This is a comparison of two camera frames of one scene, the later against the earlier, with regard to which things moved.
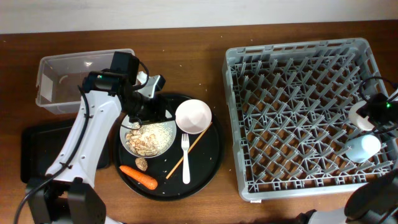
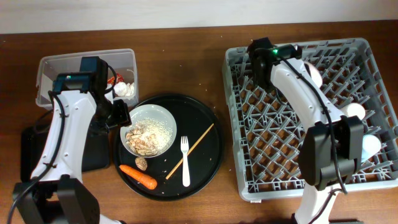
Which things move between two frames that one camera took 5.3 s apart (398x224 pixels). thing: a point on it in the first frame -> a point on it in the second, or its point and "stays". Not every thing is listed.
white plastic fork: (186, 177) stays
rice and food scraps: (148, 139) stays
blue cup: (362, 149) stays
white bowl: (193, 116) -> (314, 73)
